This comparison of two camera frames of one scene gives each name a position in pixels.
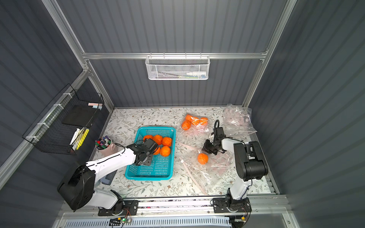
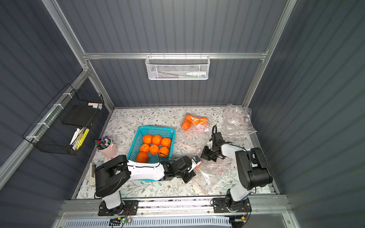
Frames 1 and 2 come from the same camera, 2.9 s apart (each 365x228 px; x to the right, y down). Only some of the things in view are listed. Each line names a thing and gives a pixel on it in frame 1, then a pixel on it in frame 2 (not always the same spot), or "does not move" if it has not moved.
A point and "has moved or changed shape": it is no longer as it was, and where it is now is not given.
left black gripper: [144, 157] → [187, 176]
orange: [148, 137] does not move
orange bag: [165, 151] has moved or changed shape
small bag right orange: [204, 121] does not move
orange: [158, 138] does not move
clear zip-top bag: [204, 167] has moved or changed shape
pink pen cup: [105, 147] does not move
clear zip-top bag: [192, 124] does not move
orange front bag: [167, 141] does not move
